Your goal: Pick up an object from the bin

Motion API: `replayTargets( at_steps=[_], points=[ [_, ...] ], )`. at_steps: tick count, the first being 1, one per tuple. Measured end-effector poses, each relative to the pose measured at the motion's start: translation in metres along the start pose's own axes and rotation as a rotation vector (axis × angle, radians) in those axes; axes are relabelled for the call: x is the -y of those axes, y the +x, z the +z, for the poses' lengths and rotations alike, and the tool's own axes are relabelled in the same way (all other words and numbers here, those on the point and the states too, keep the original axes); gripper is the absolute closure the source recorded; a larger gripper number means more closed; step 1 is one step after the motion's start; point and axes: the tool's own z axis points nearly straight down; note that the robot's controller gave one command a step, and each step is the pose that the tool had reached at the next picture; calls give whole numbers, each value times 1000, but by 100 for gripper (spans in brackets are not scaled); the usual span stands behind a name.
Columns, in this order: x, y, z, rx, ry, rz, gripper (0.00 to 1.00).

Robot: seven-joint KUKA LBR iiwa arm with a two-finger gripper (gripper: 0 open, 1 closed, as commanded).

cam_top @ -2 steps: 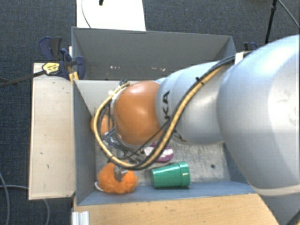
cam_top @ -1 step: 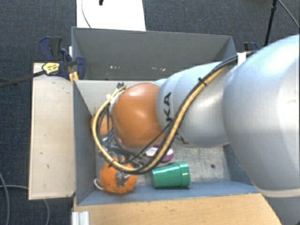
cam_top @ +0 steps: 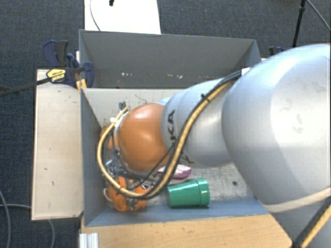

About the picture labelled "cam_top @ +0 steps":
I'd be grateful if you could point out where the orange soft toy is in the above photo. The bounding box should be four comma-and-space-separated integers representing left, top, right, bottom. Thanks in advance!
103, 176, 149, 212

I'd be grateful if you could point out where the pale wood flat board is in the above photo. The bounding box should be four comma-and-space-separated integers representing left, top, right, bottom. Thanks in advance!
31, 69, 85, 221

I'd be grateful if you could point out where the purple and white toy food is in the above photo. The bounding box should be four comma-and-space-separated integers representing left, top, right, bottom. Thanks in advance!
157, 164, 192, 180

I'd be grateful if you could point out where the green plastic cup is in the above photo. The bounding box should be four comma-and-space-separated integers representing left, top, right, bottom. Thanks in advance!
165, 178, 211, 208

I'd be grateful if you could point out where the grey metal bin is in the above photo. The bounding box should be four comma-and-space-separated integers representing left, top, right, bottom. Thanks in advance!
78, 29, 271, 228

